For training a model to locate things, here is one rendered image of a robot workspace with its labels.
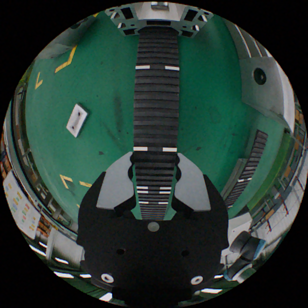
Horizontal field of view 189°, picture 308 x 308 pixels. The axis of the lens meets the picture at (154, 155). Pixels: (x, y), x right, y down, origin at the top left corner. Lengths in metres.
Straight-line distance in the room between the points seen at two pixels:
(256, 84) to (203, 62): 0.09
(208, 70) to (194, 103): 0.06
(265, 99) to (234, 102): 0.06
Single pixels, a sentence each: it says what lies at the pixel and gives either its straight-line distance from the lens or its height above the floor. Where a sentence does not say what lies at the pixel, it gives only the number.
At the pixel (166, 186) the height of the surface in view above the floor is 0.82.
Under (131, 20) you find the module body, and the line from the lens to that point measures 0.15.
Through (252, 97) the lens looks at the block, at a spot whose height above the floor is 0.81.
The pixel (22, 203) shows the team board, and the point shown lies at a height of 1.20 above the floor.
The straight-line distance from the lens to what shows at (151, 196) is 0.17.
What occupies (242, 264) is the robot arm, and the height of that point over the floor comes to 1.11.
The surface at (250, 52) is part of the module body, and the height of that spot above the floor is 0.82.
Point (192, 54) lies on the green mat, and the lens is 0.17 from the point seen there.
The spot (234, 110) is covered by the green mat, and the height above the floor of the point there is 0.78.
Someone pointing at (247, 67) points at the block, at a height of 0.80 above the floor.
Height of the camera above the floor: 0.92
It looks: 59 degrees down
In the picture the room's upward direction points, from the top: 179 degrees counter-clockwise
